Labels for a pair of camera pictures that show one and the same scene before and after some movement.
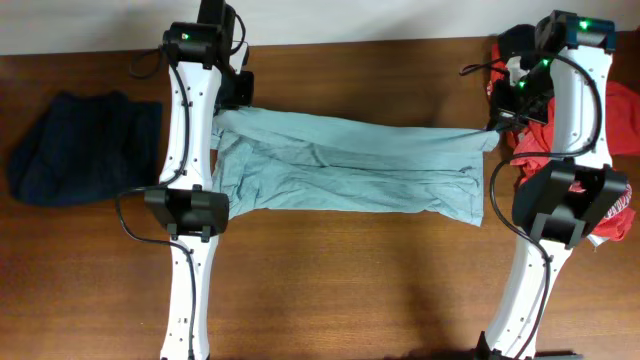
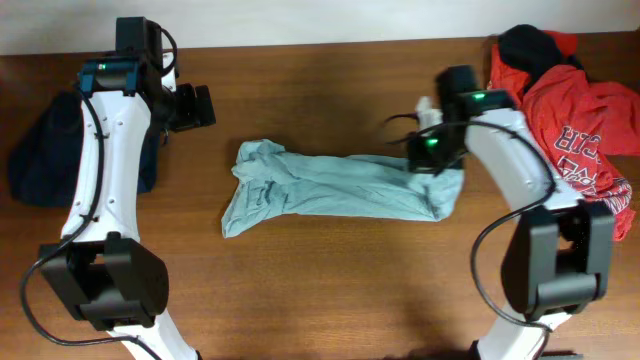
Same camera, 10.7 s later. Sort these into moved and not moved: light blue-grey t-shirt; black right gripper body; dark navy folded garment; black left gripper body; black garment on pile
Moved: black right gripper body; black left gripper body; light blue-grey t-shirt
Not moved: black garment on pile; dark navy folded garment
